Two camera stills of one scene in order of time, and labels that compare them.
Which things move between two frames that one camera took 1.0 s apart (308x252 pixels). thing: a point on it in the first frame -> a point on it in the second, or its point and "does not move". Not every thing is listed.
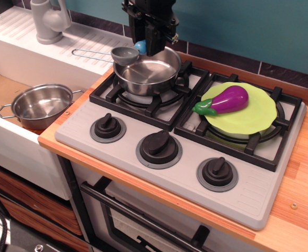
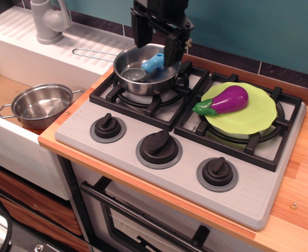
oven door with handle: x=121 y=219 does not move
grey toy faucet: x=49 y=22 does not move
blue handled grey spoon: x=125 y=55 -> x=132 y=74
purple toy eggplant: x=234 y=98 does not move
